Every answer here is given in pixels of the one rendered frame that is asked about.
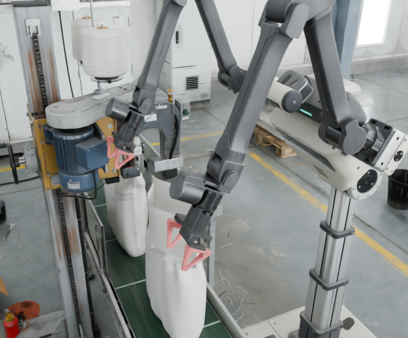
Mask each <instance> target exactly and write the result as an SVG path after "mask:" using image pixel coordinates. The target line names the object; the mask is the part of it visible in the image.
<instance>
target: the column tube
mask: <svg viewBox="0 0 408 338"><path fill-rule="evenodd" d="M11 8H12V12H13V20H14V24H15V31H16V36H17V43H18V48H19V53H20V56H21V58H20V59H21V63H22V67H23V70H22V71H23V75H24V79H25V82H24V83H25V90H26V95H27V101H28V106H29V111H30V113H31V116H32V117H34V119H35V120H36V119H45V114H44V106H43V101H42V93H41V87H40V80H39V75H38V68H37V62H36V54H35V50H34V44H33V37H28V36H27V30H26V24H25V19H40V27H41V32H42V36H38V41H39V47H40V55H41V59H42V68H43V73H44V81H45V86H46V94H47V99H48V106H49V105H51V104H53V103H57V102H60V101H61V96H60V87H59V82H58V72H57V67H56V57H55V52H54V43H53V37H52V28H51V23H50V13H49V8H48V6H32V7H14V6H12V4H11ZM41 180H42V179H41ZM42 188H43V192H44V200H45V204H46V211H47V216H48V223H49V228H50V235H51V239H52V247H53V251H54V258H55V263H56V270H57V275H58V281H59V285H60V293H61V297H62V305H63V309H64V317H65V318H66V324H67V329H68V336H69V338H76V337H77V336H78V327H77V320H76V312H75V308H74V299H73V293H72V287H71V281H70V273H69V268H68V260H67V256H66V247H65V243H64V235H63V229H62V222H61V217H60V209H59V204H58V197H57V196H56V195H57V192H56V188H54V189H50V190H46V191H45V190H44V186H43V182H42ZM62 201H63V206H64V214H65V219H66V228H67V232H68V241H69V246H70V254H71V259H72V268H73V272H74V281H75V286H76V294H77V299H78V308H79V313H80V321H82V326H83V331H84V334H86V338H94V337H93V332H92V323H91V317H90V308H89V303H88V294H87V288H86V278H85V273H84V264H83V259H82V249H81V244H80V234H79V229H78V219H77V214H76V205H75V200H74V197H62Z"/></svg>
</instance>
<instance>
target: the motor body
mask: <svg viewBox="0 0 408 338"><path fill-rule="evenodd" d="M93 131H94V127H93V126H92V125H89V128H88V129H86V130H84V131H81V132H77V133H62V132H60V131H58V130H57V129H56V128H54V129H53V138H54V147H55V152H56V160H57V165H58V174H59V177H60V184H61V186H62V188H63V189H64V190H66V191H68V192H72V193H83V192H88V191H90V190H92V189H94V177H93V173H92V170H91V171H88V170H87V169H86V168H83V167H82V166H80V165H78V164H77V160H76V150H75V145H76V144H78V143H80V142H83V141H86V140H88V139H91V138H93V137H94V135H93V134H92V133H93ZM95 175H96V185H97V184H98V181H99V177H98V168H97V169H96V170H95Z"/></svg>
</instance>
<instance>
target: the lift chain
mask: <svg viewBox="0 0 408 338"><path fill-rule="evenodd" d="M32 36H33V44H34V50H35V54H36V62H37V68H38V67H39V66H41V68H38V75H39V80H40V87H41V93H42V101H43V106H44V114H45V118H46V111H45V110H46V108H45V107H47V106H48V99H47V94H46V86H45V81H44V73H43V68H42V59H41V55H40V47H39V41H38V35H37V34H33V35H32ZM34 37H36V38H34ZM35 41H38V42H36V43H35ZM36 46H38V47H36ZM36 50H39V51H36ZM37 54H39V56H37ZM38 58H40V60H38ZM38 62H40V64H38ZM40 71H41V72H40ZM40 75H43V76H40ZM41 79H43V80H41ZM41 83H44V84H41ZM42 87H44V88H42ZM42 91H45V92H42ZM43 95H45V96H43ZM44 99H46V100H44ZM44 103H46V104H44ZM58 190H59V191H58ZM56 192H57V194H59V193H60V194H62V192H61V188H57V189H56ZM59 200H60V201H59ZM58 204H59V209H60V217H61V222H62V229H63V235H64V243H65V247H66V256H67V260H68V268H69V273H70V281H71V287H72V293H73V299H74V308H75V312H76V320H77V325H78V333H79V336H80V328H79V324H81V321H80V313H79V308H78V299H77V294H76V286H75V281H74V272H73V268H72V259H71V254H70V246H69V241H68V232H67V228H66V219H65V214H64V206H63V201H62V197H58ZM61 206H62V207H61ZM61 212H63V213H61ZM65 235H66V236H65ZM65 238H67V239H65ZM67 252H68V253H67ZM68 255H69V256H68ZM69 260H70V261H69ZM69 263H70V264H69ZM70 268H71V269H70ZM72 278H73V279H72ZM72 281H73V282H72ZM74 291H75V292H74ZM76 303H77V304H76Z"/></svg>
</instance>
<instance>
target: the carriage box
mask: <svg viewBox="0 0 408 338"><path fill-rule="evenodd" d="M27 110H28V112H26V116H27V117H29V123H30V126H31V134H32V137H33V145H34V147H36V150H37V154H38V160H39V163H40V171H39V173H40V176H41V179H42V182H43V186H44V190H45V191H46V190H50V189H54V188H60V187H62V186H61V184H57V185H53V186H52V180H51V176H53V175H57V174H58V165H57V160H56V152H55V147H54V145H53V144H51V145H47V144H46V140H45V135H44V127H43V125H44V124H47V119H46V118H45V119H36V120H35V119H34V117H32V116H31V113H30V111H29V106H28V103H27ZM96 124H97V125H98V126H99V127H100V129H101V130H102V132H103V133H104V135H105V139H106V141H107V136H108V135H109V136H111V137H113V135H111V134H112V131H115V132H117V124H116V120H115V119H112V118H110V117H105V118H103V119H100V120H98V121H96ZM32 126H33V128H34V131H35V135H36V141H35V139H34V136H33V129H32ZM36 143H37V144H36ZM115 148H116V145H115V144H114V143H113V142H111V154H112V152H113V151H114V150H115ZM108 168H109V172H108V173H105V172H104V170H103V169H102V168H100V169H98V177H99V180H102V179H106V178H112V177H116V176H121V173H120V168H119V169H116V168H115V155H114V156H113V157H112V158H109V163H108Z"/></svg>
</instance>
